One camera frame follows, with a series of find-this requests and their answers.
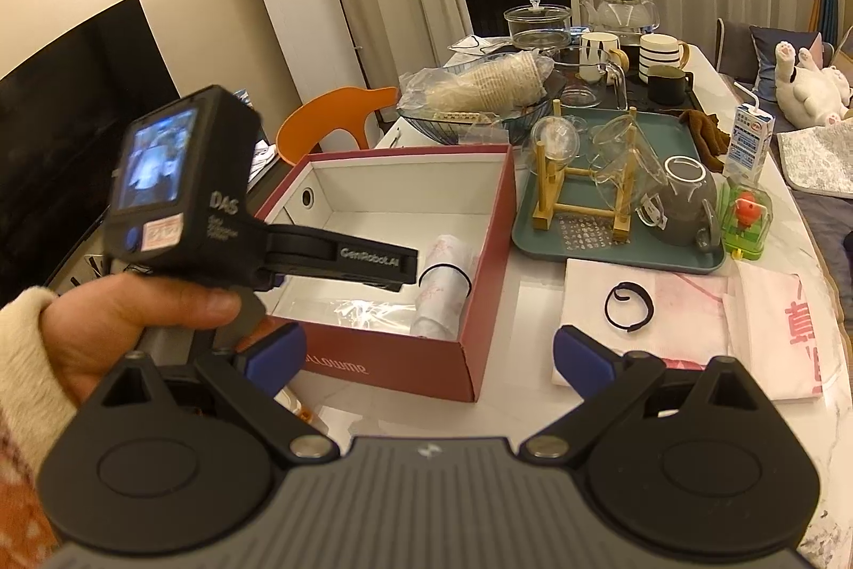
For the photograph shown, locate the glass pot with lid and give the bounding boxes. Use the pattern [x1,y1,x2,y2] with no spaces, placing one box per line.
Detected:
[503,0,574,51]

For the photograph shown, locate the blue white packets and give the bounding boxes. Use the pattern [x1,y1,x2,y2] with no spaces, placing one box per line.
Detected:
[233,89,281,183]

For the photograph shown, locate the orange white small packet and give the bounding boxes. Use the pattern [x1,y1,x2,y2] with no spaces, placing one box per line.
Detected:
[278,388,324,427]

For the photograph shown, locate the clear glass cup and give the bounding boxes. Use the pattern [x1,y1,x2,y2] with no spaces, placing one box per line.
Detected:
[588,112,644,177]
[531,114,582,165]
[603,139,671,220]

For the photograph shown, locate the black television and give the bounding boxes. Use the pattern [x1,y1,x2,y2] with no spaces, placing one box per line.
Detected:
[0,0,181,290]

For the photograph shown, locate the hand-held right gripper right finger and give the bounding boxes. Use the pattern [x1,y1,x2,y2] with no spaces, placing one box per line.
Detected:
[516,324,767,467]

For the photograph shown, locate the white bag red characters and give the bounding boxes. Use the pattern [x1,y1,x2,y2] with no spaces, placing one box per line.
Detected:
[723,262,827,403]

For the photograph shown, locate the green toy with orange figure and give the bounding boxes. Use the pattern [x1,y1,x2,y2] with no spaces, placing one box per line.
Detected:
[723,179,774,262]

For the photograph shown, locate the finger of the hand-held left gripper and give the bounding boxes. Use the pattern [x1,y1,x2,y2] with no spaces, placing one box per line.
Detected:
[263,222,420,293]

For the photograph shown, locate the orange chair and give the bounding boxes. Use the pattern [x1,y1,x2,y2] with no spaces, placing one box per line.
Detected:
[275,86,399,165]

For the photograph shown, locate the stack of paper cups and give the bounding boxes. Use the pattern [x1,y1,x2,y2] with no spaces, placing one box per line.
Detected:
[426,49,554,110]

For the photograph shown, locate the grey patterned cloth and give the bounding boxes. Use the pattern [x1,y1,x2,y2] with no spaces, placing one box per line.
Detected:
[777,125,853,190]

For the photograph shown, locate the person's left hand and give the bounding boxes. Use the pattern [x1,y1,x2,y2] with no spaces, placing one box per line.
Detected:
[41,274,242,410]

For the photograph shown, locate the blue cushion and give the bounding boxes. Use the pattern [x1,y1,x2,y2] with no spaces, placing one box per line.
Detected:
[750,26,824,100]

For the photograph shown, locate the white plush cat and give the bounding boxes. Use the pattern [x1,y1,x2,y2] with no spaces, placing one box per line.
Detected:
[773,39,853,126]

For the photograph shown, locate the wooden cup rack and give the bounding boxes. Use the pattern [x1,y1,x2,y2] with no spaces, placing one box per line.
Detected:
[531,100,639,245]

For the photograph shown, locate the dark tea tray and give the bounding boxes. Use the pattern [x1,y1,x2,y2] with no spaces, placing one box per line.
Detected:
[546,45,707,113]

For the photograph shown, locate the black white striped mug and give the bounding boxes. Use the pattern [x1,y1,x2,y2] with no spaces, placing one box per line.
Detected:
[638,34,692,85]

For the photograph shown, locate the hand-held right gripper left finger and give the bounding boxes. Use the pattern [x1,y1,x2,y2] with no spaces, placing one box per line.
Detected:
[100,322,337,467]

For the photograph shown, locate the dark wire bowl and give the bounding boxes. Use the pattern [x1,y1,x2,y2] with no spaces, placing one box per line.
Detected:
[398,52,554,147]

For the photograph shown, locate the clear glass pitcher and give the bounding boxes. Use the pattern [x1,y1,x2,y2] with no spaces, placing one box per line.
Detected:
[556,62,631,110]

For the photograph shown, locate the grey sofa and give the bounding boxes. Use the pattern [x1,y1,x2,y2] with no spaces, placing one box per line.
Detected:
[716,15,853,277]

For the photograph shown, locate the red cardboard box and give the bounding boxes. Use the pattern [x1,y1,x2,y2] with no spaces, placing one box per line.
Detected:
[255,144,517,403]

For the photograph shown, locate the brown cloth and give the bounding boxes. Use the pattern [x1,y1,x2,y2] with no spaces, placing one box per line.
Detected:
[678,109,734,170]

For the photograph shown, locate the white mug gold handle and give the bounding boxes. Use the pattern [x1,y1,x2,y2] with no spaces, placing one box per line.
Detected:
[578,31,631,83]

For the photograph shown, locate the white blue milk carton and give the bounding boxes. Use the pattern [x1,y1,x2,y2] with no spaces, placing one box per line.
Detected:
[725,84,775,185]

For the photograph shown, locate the teal tray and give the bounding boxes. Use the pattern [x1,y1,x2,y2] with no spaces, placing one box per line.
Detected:
[512,106,727,275]

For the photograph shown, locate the glass teapot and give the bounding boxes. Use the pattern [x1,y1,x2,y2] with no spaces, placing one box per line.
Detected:
[581,0,661,37]

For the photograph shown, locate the grey mug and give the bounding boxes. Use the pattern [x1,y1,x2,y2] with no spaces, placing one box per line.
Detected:
[636,154,724,250]

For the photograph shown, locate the dark cup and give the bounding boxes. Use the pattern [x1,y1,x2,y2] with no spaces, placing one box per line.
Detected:
[648,64,694,105]

